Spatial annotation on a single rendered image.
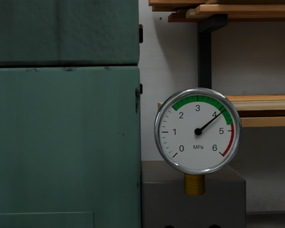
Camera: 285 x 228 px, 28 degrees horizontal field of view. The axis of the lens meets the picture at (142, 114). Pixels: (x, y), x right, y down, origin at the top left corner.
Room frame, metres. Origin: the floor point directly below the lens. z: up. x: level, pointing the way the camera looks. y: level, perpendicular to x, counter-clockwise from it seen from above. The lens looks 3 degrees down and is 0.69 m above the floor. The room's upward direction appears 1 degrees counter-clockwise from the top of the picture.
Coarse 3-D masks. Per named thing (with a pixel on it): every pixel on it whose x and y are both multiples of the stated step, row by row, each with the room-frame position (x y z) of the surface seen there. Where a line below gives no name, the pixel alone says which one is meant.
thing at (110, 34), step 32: (0, 0) 0.46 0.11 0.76; (32, 0) 0.46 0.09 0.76; (64, 0) 0.46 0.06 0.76; (96, 0) 0.46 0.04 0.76; (128, 0) 0.47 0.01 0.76; (0, 32) 0.46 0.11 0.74; (32, 32) 0.46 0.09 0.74; (64, 32) 0.46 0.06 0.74; (96, 32) 0.46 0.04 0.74; (128, 32) 0.47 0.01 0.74; (0, 64) 0.46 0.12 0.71; (32, 64) 0.47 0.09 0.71; (64, 64) 0.47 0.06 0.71; (96, 64) 0.47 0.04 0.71; (128, 64) 0.47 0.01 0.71
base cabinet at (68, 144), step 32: (0, 96) 0.46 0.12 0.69; (32, 96) 0.46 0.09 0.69; (64, 96) 0.46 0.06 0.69; (96, 96) 0.46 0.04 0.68; (128, 96) 0.47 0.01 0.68; (0, 128) 0.46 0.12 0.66; (32, 128) 0.46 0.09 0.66; (64, 128) 0.46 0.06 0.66; (96, 128) 0.47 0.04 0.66; (128, 128) 0.47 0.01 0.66; (0, 160) 0.46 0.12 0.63; (32, 160) 0.46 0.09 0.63; (64, 160) 0.46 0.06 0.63; (96, 160) 0.46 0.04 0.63; (128, 160) 0.47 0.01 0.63; (0, 192) 0.46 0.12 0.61; (32, 192) 0.46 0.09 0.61; (64, 192) 0.46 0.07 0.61; (96, 192) 0.46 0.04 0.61; (128, 192) 0.47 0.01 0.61; (0, 224) 0.46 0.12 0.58; (32, 224) 0.46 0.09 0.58; (64, 224) 0.46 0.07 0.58; (96, 224) 0.46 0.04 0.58; (128, 224) 0.47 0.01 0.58
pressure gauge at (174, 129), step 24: (192, 96) 0.40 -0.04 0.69; (216, 96) 0.40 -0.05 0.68; (168, 120) 0.40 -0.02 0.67; (192, 120) 0.40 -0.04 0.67; (216, 120) 0.40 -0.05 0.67; (240, 120) 0.40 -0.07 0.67; (168, 144) 0.40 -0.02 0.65; (192, 144) 0.40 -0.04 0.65; (216, 144) 0.40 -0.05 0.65; (192, 168) 0.40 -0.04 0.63; (216, 168) 0.40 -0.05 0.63; (192, 192) 0.42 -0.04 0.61
